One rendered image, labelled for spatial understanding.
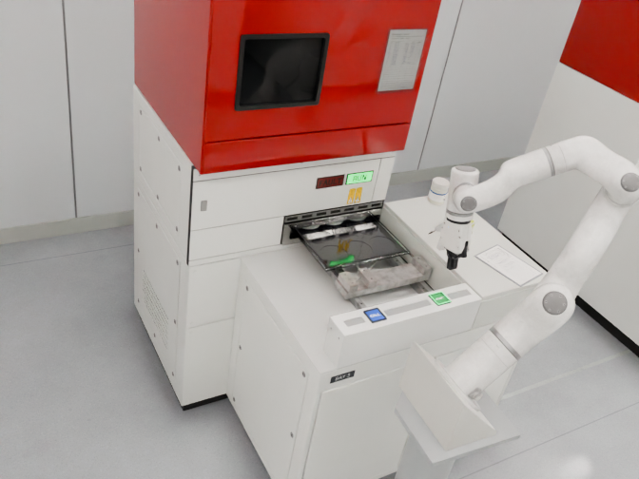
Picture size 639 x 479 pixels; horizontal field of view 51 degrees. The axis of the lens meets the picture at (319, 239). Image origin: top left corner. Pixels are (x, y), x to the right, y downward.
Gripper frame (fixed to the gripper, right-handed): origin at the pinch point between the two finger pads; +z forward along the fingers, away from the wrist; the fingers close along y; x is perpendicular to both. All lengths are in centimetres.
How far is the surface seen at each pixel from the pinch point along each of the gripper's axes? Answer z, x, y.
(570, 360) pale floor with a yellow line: 105, 135, -45
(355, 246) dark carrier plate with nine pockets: 12.2, -6.8, -45.9
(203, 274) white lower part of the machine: 21, -60, -64
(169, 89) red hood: -44, -66, -78
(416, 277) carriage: 18.6, 7.3, -25.6
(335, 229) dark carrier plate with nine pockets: 10, -9, -58
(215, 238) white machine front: 6, -57, -61
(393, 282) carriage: 18.6, -3.0, -25.5
